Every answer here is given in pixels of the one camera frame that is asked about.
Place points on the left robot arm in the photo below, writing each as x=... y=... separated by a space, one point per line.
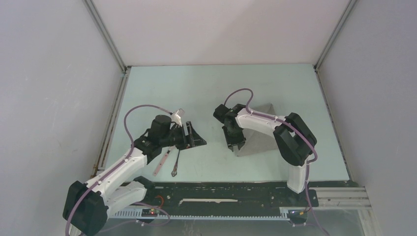
x=89 y=205

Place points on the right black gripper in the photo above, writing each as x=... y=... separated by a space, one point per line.
x=240 y=141

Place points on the white cable duct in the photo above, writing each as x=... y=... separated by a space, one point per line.
x=148 y=214

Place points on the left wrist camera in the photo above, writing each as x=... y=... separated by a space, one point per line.
x=177 y=115

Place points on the grey cloth napkin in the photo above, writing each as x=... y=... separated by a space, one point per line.
x=258 y=128

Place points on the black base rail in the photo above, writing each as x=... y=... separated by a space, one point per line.
x=227 y=198

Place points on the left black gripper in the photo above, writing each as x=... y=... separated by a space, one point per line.
x=195 y=141

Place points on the aluminium frame post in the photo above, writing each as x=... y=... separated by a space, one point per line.
x=97 y=19
x=335 y=33

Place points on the silver spoon pink handle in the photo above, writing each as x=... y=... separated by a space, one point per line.
x=163 y=160

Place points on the left aluminium frame post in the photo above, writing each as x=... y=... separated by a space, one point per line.
x=97 y=19

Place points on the right aluminium frame post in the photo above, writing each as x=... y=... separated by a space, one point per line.
x=335 y=33

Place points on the iridescent fork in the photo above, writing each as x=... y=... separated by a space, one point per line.
x=175 y=168

